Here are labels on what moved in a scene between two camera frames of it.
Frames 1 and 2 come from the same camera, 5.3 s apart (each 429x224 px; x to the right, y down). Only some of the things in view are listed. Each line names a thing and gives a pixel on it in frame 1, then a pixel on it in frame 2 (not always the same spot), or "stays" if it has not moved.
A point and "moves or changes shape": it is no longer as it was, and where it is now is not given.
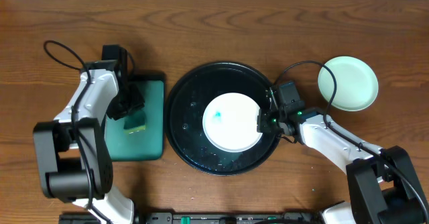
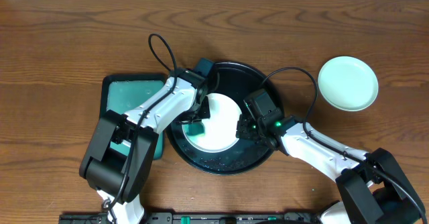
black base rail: x=171 y=218 stays
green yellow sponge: x=135 y=122 moves or changes shape
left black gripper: x=125 y=106 → x=193 y=117
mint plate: x=356 y=84 stays
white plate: x=230 y=122 moves or changes shape
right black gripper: x=265 y=121 → x=244 y=129
